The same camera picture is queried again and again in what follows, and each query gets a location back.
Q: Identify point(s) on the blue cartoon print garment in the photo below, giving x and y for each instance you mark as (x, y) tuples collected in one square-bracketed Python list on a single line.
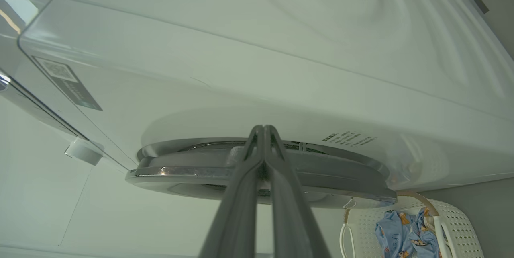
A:
[(391, 234)]

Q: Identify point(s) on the white front-load washing machine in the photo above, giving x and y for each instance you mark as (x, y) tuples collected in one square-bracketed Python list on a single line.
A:
[(281, 69)]

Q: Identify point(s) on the small black floor bracket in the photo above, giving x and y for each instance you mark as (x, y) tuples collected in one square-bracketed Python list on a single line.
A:
[(478, 1)]

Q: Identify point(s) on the white perforated basket brown rim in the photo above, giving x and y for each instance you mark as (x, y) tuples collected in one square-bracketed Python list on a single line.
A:
[(457, 226)]

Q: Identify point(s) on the round glass washing machine door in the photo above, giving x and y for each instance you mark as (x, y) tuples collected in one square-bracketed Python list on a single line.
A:
[(337, 173)]

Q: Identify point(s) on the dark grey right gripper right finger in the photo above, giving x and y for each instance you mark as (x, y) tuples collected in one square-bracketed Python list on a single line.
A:
[(293, 218)]

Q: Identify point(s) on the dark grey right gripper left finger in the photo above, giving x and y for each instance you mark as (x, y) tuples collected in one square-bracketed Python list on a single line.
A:
[(237, 209)]

